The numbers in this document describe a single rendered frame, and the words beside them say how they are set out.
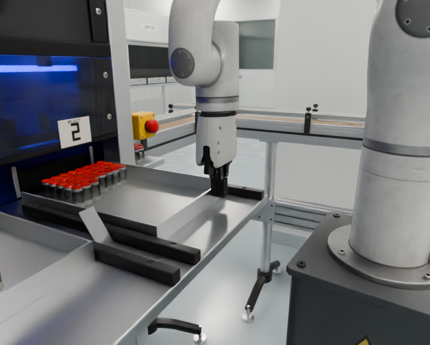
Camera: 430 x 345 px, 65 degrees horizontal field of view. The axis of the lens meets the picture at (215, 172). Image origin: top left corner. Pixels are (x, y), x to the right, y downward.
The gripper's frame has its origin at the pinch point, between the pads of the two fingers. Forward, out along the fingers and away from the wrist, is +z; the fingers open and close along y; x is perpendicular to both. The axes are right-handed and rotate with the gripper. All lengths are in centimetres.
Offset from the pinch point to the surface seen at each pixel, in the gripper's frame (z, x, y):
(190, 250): 2.3, 6.0, 21.5
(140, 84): -6, -301, -342
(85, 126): -11.6, -32.4, 4.1
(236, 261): 91, -46, -110
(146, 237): 2.1, -2.3, 21.4
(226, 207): 4.2, 1.9, 0.4
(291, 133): 3, -7, -83
